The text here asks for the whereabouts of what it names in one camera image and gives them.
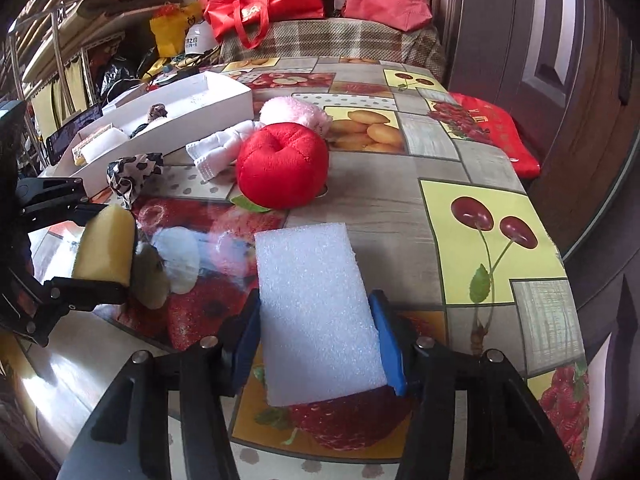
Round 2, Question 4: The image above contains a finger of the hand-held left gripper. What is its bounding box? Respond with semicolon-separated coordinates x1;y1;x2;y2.
17;176;108;235
10;276;133;347

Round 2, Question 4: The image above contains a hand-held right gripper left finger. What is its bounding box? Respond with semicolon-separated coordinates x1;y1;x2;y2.
57;290;263;480

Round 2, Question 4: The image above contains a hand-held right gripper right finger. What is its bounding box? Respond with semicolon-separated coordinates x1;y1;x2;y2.
367;289;581;480

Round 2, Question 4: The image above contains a yellow green sponge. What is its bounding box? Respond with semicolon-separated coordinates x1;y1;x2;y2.
70;205;137;292

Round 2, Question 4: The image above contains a white foam block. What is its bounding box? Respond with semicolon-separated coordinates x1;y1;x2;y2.
254;221;389;407

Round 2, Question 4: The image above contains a white shallow cardboard box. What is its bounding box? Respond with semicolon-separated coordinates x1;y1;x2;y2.
47;71;254;197

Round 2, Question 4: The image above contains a black smartphone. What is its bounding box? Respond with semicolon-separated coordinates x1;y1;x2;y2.
46;105;104;167

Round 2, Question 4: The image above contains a yellow curtain cloth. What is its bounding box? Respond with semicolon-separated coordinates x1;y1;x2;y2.
30;57;89;127

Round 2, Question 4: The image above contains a white yellow sponge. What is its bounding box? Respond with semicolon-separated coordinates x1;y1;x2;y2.
74;127;129;165

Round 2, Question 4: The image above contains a leopard print cloth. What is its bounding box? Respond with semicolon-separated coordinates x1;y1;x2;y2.
106;152;165;209

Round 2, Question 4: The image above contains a metal shelf rack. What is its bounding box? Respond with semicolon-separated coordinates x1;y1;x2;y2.
7;2;126;126

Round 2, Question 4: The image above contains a black plastic bag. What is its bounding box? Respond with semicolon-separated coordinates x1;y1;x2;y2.
97;54;138;92

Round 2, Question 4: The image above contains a fruit print tablecloth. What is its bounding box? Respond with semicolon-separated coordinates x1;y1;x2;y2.
0;55;592;480

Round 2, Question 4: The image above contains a red plush apple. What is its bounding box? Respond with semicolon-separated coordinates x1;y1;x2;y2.
230;122;331;212

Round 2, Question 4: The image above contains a yellow plastic bag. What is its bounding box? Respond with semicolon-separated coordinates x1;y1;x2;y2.
150;4;204;59

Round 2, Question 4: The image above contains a white helmet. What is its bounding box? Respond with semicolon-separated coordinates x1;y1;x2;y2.
185;22;219;54

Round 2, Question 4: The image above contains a pink plush ball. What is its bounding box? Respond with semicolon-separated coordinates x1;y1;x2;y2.
260;97;334;137

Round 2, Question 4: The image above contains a red plastic bag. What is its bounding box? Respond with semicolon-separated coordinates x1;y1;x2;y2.
450;92;542;179

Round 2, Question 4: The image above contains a red tote bag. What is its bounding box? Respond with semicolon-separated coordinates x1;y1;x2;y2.
202;0;327;51

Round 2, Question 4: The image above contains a plaid blanket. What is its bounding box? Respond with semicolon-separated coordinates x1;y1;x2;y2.
220;19;447;82

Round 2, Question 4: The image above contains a brown door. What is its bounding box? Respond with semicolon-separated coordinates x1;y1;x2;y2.
432;0;640;261

